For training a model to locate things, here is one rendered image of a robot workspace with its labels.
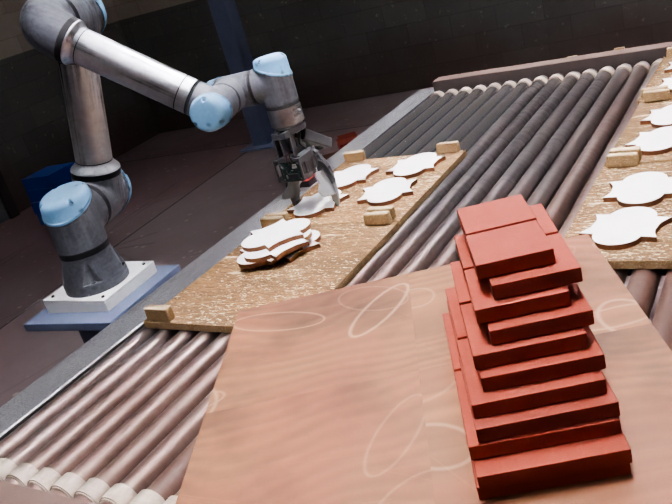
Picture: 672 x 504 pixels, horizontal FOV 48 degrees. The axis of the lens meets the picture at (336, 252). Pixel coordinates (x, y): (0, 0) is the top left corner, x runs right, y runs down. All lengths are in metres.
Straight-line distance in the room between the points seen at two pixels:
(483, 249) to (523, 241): 0.04
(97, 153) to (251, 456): 1.17
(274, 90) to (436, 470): 1.08
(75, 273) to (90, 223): 0.12
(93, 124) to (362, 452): 1.24
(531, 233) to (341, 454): 0.28
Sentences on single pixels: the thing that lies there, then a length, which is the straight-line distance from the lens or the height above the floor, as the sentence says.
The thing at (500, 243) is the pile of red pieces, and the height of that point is 1.21.
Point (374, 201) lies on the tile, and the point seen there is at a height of 0.95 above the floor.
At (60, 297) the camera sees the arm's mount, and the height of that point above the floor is 0.90.
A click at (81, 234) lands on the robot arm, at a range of 1.76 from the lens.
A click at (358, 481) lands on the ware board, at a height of 1.04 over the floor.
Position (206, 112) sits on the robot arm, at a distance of 1.52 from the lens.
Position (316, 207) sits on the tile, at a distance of 1.71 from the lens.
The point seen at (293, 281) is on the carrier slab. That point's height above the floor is 0.94.
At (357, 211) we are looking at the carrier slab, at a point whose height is 0.94.
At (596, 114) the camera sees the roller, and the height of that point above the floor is 0.92.
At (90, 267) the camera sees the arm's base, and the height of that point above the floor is 0.96.
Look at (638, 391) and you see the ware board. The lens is 0.76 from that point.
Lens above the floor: 1.49
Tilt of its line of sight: 22 degrees down
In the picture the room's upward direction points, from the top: 16 degrees counter-clockwise
